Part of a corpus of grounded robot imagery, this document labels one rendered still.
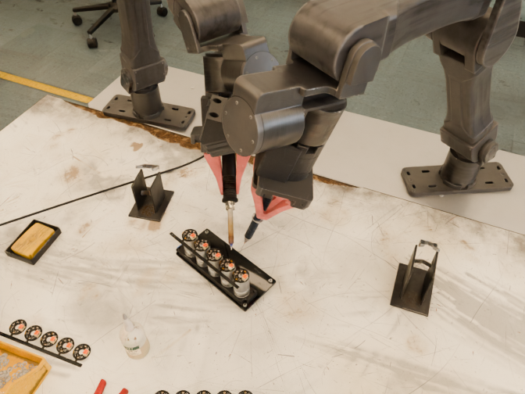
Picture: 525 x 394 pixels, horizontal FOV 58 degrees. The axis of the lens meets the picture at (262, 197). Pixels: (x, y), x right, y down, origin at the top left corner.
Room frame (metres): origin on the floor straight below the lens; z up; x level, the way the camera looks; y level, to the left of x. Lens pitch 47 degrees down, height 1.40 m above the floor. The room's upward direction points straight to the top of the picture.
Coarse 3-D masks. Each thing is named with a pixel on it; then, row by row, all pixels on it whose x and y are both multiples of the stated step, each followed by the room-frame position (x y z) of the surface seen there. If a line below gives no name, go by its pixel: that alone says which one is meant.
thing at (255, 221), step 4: (272, 196) 0.41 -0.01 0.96; (264, 200) 0.41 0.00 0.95; (268, 200) 0.41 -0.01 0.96; (264, 204) 0.41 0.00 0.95; (268, 204) 0.41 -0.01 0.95; (264, 208) 0.41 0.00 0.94; (252, 216) 0.41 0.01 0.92; (252, 220) 0.41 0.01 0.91; (256, 220) 0.41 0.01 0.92; (260, 220) 0.41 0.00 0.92; (252, 224) 0.41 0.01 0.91; (256, 224) 0.41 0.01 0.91; (248, 228) 0.41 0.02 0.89; (252, 228) 0.41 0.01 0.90; (256, 228) 0.41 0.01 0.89; (248, 232) 0.41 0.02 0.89; (252, 232) 0.41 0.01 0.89; (248, 236) 0.41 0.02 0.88
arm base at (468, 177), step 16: (448, 160) 0.64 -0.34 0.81; (464, 160) 0.62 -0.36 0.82; (416, 176) 0.65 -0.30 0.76; (432, 176) 0.65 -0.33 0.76; (448, 176) 0.63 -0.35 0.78; (464, 176) 0.62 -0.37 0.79; (480, 176) 0.65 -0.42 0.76; (496, 176) 0.65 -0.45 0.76; (416, 192) 0.61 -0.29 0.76; (432, 192) 0.61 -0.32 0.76; (448, 192) 0.61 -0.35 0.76; (464, 192) 0.61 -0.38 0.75
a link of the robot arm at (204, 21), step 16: (176, 0) 0.61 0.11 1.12; (192, 0) 0.59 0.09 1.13; (208, 0) 0.60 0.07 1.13; (224, 0) 0.60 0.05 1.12; (176, 16) 0.62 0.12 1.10; (192, 16) 0.58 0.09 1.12; (208, 16) 0.58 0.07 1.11; (224, 16) 0.59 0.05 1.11; (240, 16) 0.60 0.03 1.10; (208, 32) 0.57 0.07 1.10; (224, 32) 0.59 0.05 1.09
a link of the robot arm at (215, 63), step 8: (208, 56) 0.58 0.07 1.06; (216, 56) 0.57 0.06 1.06; (208, 64) 0.57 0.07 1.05; (216, 64) 0.56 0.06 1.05; (208, 72) 0.57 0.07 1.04; (216, 72) 0.56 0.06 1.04; (208, 80) 0.56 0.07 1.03; (216, 80) 0.56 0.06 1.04; (208, 88) 0.56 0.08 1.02; (216, 88) 0.55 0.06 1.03; (224, 88) 0.55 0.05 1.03; (224, 96) 0.55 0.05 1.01
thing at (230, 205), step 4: (228, 204) 0.48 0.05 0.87; (232, 204) 0.48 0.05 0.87; (228, 208) 0.47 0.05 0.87; (232, 208) 0.47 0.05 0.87; (228, 212) 0.47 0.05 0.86; (232, 212) 0.47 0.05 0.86; (228, 216) 0.46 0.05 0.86; (232, 216) 0.46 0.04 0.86; (228, 220) 0.46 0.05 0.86; (232, 220) 0.46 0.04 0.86; (228, 224) 0.45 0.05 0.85; (232, 224) 0.45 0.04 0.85; (228, 228) 0.45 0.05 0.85; (232, 228) 0.45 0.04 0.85; (228, 232) 0.44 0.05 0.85; (232, 232) 0.44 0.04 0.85; (228, 236) 0.44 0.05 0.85; (232, 236) 0.43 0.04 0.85; (228, 240) 0.43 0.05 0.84; (232, 240) 0.43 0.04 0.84
